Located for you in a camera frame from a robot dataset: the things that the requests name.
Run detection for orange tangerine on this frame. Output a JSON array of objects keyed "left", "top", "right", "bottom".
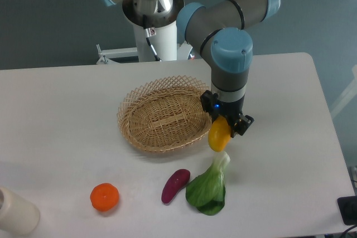
[{"left": 90, "top": 183, "right": 120, "bottom": 212}]

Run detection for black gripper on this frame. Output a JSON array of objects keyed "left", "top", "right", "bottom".
[{"left": 200, "top": 90, "right": 254, "bottom": 138}]

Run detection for black device at edge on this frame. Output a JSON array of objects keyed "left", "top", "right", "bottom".
[{"left": 337, "top": 196, "right": 356, "bottom": 225}]

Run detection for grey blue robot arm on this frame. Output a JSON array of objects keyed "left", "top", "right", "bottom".
[{"left": 102, "top": 0, "right": 281, "bottom": 136}]

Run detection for yellow mango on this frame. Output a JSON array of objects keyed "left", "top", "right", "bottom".
[{"left": 208, "top": 116, "right": 231, "bottom": 152}]

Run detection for green bok choy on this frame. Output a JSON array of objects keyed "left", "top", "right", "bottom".
[{"left": 185, "top": 151, "right": 230, "bottom": 216}]

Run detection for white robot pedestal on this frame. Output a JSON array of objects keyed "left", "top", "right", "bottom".
[{"left": 122, "top": 0, "right": 185, "bottom": 62}]

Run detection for cream cylindrical bottle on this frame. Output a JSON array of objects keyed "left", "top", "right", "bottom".
[{"left": 1, "top": 187, "right": 40, "bottom": 236}]

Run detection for purple sweet potato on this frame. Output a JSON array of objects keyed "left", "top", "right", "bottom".
[{"left": 161, "top": 169, "right": 191, "bottom": 205}]

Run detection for white metal base frame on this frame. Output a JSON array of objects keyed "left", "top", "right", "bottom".
[{"left": 96, "top": 44, "right": 138, "bottom": 65}]

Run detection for woven wicker basket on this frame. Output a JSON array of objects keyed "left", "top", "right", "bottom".
[{"left": 117, "top": 75, "right": 211, "bottom": 153}]

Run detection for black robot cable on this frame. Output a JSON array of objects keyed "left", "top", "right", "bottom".
[{"left": 142, "top": 14, "right": 162, "bottom": 62}]

